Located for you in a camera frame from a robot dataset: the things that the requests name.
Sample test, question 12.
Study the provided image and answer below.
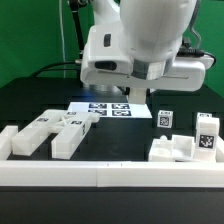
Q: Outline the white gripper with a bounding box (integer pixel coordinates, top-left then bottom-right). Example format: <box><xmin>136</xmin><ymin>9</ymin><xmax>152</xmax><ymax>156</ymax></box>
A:
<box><xmin>81</xmin><ymin>24</ymin><xmax>214</xmax><ymax>91</ymax></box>

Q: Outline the white chair seat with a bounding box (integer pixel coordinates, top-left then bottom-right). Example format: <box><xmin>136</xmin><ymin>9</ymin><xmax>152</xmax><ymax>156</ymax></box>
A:
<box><xmin>148</xmin><ymin>135</ymin><xmax>195</xmax><ymax>162</ymax></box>

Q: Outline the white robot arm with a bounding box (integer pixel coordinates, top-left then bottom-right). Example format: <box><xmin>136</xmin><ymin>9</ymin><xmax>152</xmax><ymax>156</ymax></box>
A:
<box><xmin>68</xmin><ymin>0</ymin><xmax>215</xmax><ymax>91</ymax></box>

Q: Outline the white chair back piece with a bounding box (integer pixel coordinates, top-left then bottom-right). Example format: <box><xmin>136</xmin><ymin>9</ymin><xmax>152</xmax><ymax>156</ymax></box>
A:
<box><xmin>12</xmin><ymin>109</ymin><xmax>100</xmax><ymax>159</ymax></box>

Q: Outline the white sheet with tags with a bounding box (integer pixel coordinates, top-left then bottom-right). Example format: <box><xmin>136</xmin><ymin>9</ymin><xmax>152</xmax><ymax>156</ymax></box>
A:
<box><xmin>68</xmin><ymin>102</ymin><xmax>152</xmax><ymax>118</ymax></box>

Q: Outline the white U-shaped fence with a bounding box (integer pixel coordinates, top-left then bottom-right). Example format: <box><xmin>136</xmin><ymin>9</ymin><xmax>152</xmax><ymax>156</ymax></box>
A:
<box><xmin>0</xmin><ymin>126</ymin><xmax>224</xmax><ymax>188</ymax></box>

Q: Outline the black cable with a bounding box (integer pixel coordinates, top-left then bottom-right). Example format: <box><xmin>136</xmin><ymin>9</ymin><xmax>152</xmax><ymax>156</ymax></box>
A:
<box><xmin>31</xmin><ymin>60</ymin><xmax>88</xmax><ymax>78</ymax></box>

